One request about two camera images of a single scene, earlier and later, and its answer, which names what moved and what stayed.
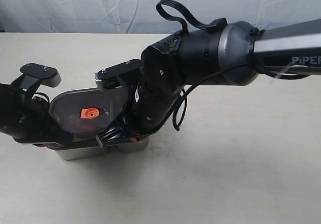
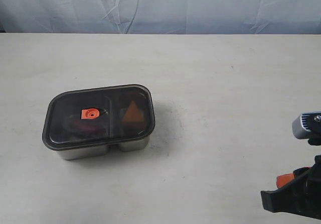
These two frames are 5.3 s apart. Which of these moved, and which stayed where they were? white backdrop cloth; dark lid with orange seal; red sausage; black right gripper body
Moved: red sausage; black right gripper body
Stayed: white backdrop cloth; dark lid with orange seal
